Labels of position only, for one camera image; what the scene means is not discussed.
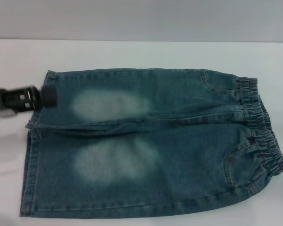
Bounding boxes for blue denim shorts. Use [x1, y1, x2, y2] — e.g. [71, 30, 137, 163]
[19, 68, 283, 221]

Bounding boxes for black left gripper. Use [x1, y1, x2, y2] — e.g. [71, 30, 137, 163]
[0, 84, 59, 118]

